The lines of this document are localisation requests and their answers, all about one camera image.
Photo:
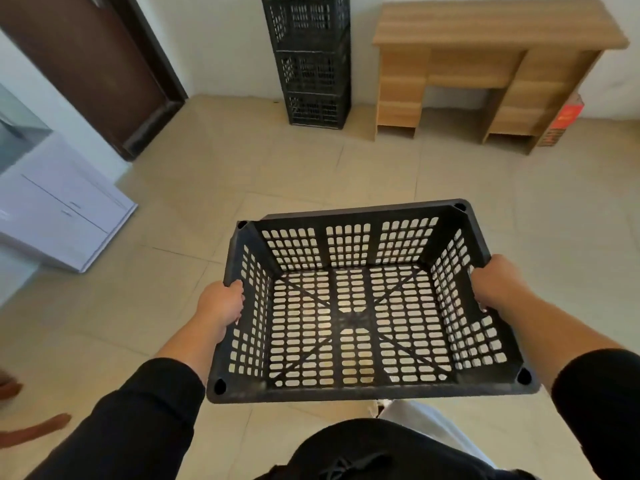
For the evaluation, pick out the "black stacked plastic crate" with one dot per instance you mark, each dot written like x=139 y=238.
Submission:
x=312 y=69
x=306 y=17
x=316 y=108

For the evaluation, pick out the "person's white trousers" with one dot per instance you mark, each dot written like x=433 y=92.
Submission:
x=440 y=429

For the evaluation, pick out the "person's left fingers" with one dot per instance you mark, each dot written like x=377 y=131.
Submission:
x=239 y=300

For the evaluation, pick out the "white cabinet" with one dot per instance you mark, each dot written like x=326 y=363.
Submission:
x=60 y=209

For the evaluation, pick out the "person's left forearm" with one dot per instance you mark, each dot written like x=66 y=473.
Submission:
x=150 y=394

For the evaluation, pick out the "dark brown wooden door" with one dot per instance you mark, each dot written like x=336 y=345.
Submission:
x=95 y=59

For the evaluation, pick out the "light wooden desk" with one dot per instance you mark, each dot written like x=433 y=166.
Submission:
x=480 y=29

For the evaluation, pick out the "person's right fingers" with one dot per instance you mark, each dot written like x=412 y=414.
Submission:
x=478 y=287

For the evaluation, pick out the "person's left hand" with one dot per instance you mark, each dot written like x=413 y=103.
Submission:
x=216 y=307

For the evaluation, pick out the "person's right forearm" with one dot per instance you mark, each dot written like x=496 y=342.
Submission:
x=585 y=364

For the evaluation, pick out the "person's right hand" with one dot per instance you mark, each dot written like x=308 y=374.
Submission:
x=500 y=283

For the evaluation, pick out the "red cardboard box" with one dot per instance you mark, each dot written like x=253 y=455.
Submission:
x=565 y=119

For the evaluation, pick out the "person's black shirt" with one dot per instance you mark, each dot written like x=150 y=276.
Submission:
x=380 y=452

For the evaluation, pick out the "black perforated plastic crate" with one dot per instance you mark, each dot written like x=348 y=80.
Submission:
x=352 y=319

